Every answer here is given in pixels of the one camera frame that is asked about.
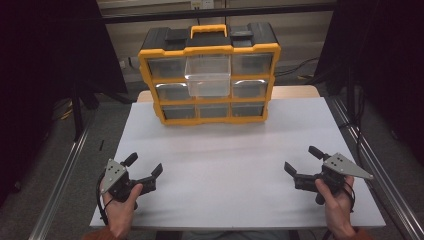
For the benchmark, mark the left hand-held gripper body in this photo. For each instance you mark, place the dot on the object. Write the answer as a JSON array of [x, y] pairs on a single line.
[[114, 175]]

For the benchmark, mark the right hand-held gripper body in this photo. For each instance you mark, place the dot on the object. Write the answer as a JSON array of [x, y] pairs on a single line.
[[336, 170]]

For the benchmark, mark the clear plastic drawer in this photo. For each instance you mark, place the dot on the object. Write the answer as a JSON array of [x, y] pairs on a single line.
[[208, 80]]

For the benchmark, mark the yellow black drawer organizer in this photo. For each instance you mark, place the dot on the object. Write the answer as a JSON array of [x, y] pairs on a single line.
[[160, 37]]

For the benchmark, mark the person's left hand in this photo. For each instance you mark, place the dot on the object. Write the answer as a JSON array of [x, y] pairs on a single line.
[[120, 211]]

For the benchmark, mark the person's right hand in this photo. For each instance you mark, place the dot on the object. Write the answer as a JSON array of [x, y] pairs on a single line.
[[337, 208]]

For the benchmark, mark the small black floor object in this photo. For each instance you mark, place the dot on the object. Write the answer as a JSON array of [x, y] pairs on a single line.
[[101, 145]]

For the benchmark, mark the black metal stand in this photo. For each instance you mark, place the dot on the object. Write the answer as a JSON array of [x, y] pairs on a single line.
[[78, 113]]

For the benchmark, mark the person's lap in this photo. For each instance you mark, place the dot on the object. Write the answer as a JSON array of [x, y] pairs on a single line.
[[233, 235]]

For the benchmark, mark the group of closed clear drawers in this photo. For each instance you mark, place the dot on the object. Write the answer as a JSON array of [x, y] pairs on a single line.
[[166, 67]]

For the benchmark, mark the black curtain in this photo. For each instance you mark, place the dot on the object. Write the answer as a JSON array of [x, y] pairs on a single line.
[[386, 66], [40, 66]]

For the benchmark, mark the black horizontal bar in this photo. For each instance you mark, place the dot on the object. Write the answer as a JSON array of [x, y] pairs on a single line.
[[166, 15]]

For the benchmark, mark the aluminium frame rail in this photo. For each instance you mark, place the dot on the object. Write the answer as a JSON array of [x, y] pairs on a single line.
[[56, 190], [383, 180]]

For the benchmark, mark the white wall outlet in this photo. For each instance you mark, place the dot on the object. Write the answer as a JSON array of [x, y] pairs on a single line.
[[202, 4]]

